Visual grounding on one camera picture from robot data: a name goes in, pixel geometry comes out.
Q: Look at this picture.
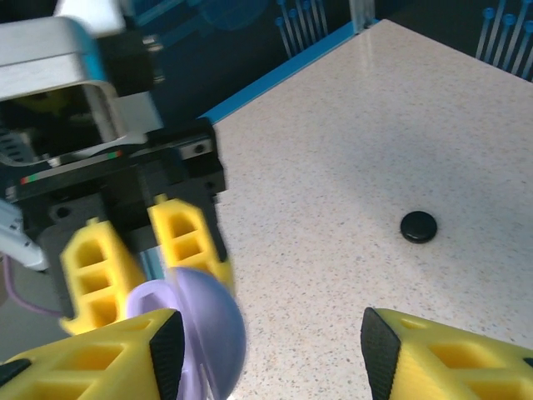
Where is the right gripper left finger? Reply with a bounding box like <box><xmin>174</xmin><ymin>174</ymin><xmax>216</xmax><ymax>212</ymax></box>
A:
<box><xmin>0</xmin><ymin>307</ymin><xmax>186</xmax><ymax>400</ymax></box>

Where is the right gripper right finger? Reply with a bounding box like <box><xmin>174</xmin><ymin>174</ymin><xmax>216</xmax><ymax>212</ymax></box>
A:
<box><xmin>360</xmin><ymin>307</ymin><xmax>533</xmax><ymax>400</ymax></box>

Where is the purple earbud charging case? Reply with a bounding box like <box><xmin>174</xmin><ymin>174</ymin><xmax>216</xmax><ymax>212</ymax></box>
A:
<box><xmin>126</xmin><ymin>266</ymin><xmax>247</xmax><ymax>400</ymax></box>

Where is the black earbud charging case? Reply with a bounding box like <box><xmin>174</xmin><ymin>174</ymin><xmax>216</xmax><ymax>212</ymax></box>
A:
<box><xmin>400</xmin><ymin>210</ymin><xmax>439</xmax><ymax>244</ymax></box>

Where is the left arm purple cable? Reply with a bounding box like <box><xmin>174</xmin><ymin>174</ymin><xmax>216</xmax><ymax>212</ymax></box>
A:
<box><xmin>0</xmin><ymin>256</ymin><xmax>62</xmax><ymax>314</ymax></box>

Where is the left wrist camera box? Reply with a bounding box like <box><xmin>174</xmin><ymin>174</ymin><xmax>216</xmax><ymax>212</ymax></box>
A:
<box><xmin>0</xmin><ymin>0</ymin><xmax>166</xmax><ymax>168</ymax></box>

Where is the aluminium frame post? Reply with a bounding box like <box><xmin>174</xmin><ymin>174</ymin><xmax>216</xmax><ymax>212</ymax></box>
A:
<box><xmin>349</xmin><ymin>0</ymin><xmax>378</xmax><ymax>30</ymax></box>

